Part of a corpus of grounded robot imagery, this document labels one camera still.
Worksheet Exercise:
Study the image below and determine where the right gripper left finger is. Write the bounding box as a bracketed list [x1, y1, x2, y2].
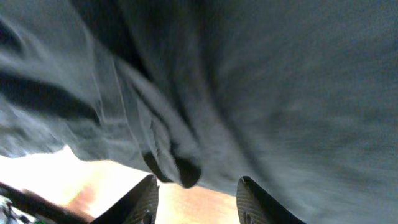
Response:
[90, 175, 159, 224]

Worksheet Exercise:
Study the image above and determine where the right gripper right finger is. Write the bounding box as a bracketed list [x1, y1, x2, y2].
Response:
[236, 176, 305, 224]

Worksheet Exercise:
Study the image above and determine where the dark green t-shirt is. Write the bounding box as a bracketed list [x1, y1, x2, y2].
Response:
[1, 0, 397, 223]

